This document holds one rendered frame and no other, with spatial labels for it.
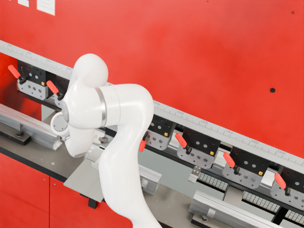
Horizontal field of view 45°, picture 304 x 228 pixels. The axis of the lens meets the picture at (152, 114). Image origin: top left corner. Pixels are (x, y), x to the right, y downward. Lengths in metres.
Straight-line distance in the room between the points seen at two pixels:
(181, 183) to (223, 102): 1.82
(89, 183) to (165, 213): 0.38
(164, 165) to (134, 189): 2.29
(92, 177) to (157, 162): 1.61
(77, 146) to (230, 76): 0.57
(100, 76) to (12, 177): 1.22
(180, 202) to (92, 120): 1.02
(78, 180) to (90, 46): 0.57
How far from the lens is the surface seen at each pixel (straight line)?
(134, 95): 0.90
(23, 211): 2.26
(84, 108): 0.86
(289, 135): 1.39
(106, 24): 1.41
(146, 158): 3.23
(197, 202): 1.72
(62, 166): 1.87
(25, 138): 1.98
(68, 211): 2.00
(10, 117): 2.02
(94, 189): 1.62
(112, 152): 0.91
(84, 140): 1.24
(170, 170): 3.18
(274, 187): 1.54
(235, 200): 1.91
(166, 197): 1.81
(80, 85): 0.90
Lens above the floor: 2.23
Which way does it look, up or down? 37 degrees down
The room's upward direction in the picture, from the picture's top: 12 degrees clockwise
